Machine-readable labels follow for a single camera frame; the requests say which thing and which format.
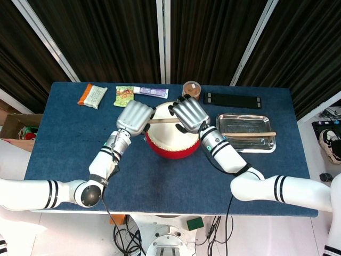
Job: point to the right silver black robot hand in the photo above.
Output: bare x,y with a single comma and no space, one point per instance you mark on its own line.
191,114

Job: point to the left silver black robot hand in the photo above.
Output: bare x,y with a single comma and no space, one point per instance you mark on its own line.
134,117

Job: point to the plain wooden drumstick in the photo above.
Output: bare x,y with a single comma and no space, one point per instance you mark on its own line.
247,134

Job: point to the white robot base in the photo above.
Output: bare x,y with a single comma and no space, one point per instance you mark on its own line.
165,234

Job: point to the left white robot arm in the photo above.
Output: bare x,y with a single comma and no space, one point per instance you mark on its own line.
26,192

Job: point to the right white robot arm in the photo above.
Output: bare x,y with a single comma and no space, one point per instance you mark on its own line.
298,190

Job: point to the red drum with white skin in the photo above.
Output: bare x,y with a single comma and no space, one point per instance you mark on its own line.
170,141

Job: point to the stainless steel tray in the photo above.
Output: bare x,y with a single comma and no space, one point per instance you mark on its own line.
245,122

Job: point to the green yellow snack bag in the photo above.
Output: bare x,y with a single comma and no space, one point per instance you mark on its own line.
123,96

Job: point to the white purple toothpaste tube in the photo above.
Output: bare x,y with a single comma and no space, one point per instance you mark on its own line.
152,92

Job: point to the black flat bar grey pads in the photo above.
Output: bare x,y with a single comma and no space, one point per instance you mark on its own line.
231,100

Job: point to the orange and white snack packet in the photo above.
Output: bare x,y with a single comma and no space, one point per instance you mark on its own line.
93,96

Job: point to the blue table cloth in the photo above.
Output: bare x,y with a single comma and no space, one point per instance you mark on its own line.
165,186

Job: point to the dark brown curtain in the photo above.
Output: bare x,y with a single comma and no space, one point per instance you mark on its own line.
24,64
207,40
306,53
106,40

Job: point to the orange block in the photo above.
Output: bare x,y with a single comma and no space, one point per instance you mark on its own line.
117,219

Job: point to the green block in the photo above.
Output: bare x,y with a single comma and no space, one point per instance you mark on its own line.
195,223

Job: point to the brown cardboard box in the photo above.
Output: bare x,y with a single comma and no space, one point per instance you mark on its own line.
12,125

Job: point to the black and white sneaker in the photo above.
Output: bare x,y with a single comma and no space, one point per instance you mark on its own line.
330,145

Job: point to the small black bottle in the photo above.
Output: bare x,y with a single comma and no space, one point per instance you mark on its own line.
326,177

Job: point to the white frame post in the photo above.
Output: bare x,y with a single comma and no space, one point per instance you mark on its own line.
45,34
163,40
253,40

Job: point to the white floor rail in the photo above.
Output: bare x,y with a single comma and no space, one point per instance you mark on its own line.
319,108
13,100

